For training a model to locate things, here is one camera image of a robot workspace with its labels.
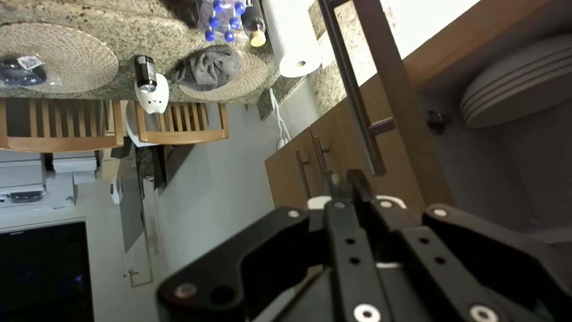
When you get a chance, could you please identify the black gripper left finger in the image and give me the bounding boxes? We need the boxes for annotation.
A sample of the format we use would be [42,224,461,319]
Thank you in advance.
[325,170,393,322]

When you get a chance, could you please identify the woven placemat left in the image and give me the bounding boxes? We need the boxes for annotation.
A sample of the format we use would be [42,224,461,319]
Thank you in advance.
[0,24,118,93]

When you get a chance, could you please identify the small glass bottle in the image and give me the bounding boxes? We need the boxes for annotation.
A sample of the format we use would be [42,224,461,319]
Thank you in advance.
[241,0,266,49]

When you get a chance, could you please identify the cabinet door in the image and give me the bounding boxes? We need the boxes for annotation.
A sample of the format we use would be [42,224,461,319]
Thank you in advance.
[264,0,572,211]

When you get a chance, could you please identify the black item in bag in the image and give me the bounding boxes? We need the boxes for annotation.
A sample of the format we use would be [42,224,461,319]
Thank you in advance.
[0,56,46,88]

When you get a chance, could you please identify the blue water bottles pack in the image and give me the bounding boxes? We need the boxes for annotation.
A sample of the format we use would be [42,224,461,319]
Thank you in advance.
[203,0,246,43]

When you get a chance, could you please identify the stacked white plates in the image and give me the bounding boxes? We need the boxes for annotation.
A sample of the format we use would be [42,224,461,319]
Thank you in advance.
[461,34,572,129]

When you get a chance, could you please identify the dark grey cloth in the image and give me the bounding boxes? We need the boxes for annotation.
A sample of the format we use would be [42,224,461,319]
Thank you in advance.
[171,45,241,92]

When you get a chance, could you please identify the woven placemat with cloth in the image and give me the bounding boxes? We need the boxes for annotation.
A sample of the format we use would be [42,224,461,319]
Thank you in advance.
[169,49,269,101]

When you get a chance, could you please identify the white handheld device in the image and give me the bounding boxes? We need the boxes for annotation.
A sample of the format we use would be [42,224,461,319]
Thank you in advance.
[134,56,169,115]

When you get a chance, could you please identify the wooden chair left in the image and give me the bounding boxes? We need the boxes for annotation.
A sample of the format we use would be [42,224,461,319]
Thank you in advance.
[0,99,123,154]

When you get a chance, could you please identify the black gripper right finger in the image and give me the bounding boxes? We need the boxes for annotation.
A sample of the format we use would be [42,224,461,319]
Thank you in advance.
[346,170,509,322]

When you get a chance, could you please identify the wooden chair right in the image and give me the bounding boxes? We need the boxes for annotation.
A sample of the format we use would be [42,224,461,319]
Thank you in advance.
[123,102,228,147]

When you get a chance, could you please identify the white paper towel roll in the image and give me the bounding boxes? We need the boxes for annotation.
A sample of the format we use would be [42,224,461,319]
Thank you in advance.
[262,0,321,79]

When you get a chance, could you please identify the wooden chair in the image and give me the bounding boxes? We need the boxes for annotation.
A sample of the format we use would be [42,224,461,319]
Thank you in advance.
[0,99,123,154]
[123,102,228,147]

